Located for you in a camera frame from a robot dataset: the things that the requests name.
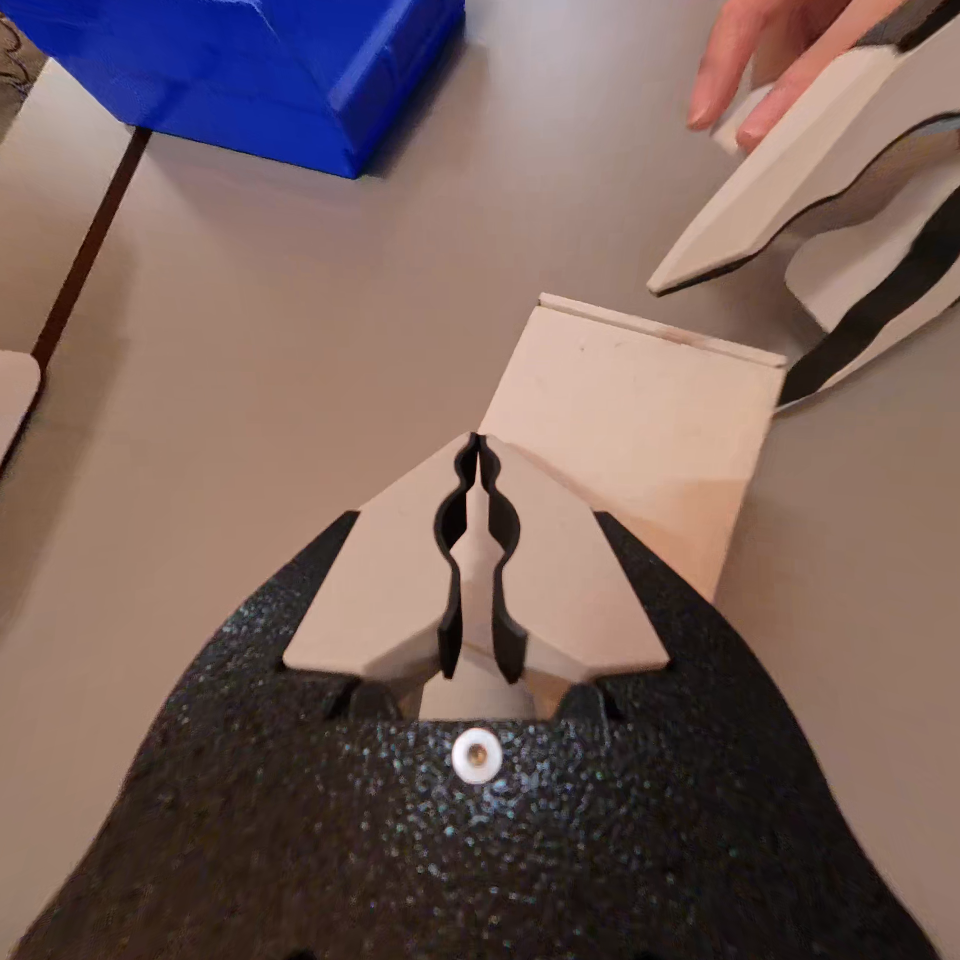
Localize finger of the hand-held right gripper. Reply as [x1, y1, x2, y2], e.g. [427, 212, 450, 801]
[646, 22, 960, 296]
[776, 174, 960, 412]

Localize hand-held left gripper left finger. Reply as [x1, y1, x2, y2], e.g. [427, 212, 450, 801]
[282, 432, 481, 687]

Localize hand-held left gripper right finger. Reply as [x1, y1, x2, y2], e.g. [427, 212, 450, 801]
[477, 435, 672, 706]

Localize white cardboard mailer box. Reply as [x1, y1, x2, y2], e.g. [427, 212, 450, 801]
[475, 292, 789, 606]

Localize blue plastic bin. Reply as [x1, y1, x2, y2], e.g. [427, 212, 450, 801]
[0, 0, 467, 180]

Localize grey desk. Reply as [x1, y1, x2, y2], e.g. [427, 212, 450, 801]
[0, 0, 960, 960]

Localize person's right hand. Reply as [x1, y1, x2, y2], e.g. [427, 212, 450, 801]
[686, 0, 910, 155]

